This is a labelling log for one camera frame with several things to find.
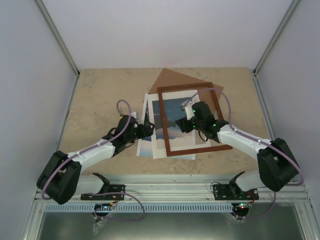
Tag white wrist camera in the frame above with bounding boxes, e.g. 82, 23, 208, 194
131, 112, 138, 119
180, 100, 195, 121

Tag aluminium corner post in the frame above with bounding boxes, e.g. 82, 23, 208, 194
34, 0, 80, 78
252, 0, 303, 76

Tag white mat board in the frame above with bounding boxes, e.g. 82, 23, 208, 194
147, 90, 197, 160

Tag seascape photo with white mat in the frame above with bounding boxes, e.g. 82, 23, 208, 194
136, 93, 153, 158

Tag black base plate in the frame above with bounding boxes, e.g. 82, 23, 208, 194
210, 181, 260, 201
80, 184, 126, 201

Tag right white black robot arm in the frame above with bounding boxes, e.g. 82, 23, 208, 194
176, 100, 299, 200

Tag grey slotted cable duct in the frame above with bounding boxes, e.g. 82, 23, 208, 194
44, 203, 233, 213

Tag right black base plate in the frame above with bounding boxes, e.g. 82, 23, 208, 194
210, 181, 260, 201

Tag right aluminium corner post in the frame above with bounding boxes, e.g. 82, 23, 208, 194
252, 0, 303, 76

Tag left aluminium corner post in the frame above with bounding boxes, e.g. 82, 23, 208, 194
34, 0, 80, 78

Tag brown wooden picture frame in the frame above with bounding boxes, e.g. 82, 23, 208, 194
157, 82, 233, 157

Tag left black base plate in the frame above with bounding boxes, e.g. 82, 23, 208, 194
80, 184, 126, 201

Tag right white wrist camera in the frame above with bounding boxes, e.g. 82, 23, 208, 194
180, 100, 195, 121

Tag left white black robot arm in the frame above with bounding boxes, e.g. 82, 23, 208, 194
36, 115, 155, 205

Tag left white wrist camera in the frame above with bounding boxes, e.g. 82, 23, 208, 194
131, 112, 138, 119

